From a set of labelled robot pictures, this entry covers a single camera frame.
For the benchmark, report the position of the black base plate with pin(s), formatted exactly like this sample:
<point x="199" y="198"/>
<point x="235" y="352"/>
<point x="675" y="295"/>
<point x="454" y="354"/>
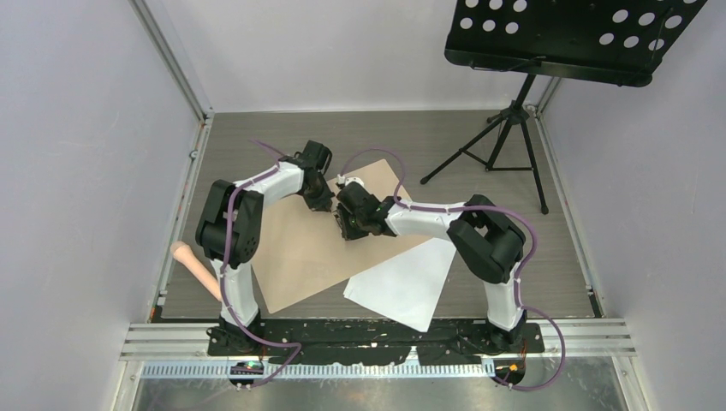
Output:
<point x="371" y="342"/>

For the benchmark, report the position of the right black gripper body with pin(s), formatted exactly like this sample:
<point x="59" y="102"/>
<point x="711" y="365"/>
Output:
<point x="354" y="223"/>

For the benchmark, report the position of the black music stand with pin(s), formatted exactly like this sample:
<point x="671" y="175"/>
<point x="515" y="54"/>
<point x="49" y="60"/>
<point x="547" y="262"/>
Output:
<point x="614" y="42"/>

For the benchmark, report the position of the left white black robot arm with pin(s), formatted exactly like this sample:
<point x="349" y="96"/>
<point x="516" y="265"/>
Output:
<point x="229" y="229"/>

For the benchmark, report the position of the white paper sheets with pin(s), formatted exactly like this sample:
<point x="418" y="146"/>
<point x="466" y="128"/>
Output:
<point x="407" y="287"/>

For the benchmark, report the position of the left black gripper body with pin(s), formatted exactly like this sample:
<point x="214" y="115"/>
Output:
<point x="320" y="197"/>

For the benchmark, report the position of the brown cardboard folder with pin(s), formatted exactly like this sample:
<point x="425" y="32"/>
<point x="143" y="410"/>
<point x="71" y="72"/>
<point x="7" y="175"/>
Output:
<point x="302" y="253"/>

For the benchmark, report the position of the beige handle tool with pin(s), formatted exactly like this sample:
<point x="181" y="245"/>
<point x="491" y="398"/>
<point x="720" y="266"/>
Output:
<point x="183" y="253"/>

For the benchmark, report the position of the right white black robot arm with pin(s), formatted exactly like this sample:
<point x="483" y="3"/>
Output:
<point x="490" y="244"/>

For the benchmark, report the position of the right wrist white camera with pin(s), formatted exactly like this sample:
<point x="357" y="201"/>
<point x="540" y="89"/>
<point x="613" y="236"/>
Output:
<point x="343" y="181"/>

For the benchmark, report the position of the aluminium frame rail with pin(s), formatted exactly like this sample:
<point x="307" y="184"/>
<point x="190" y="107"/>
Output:
<point x="181" y="351"/>

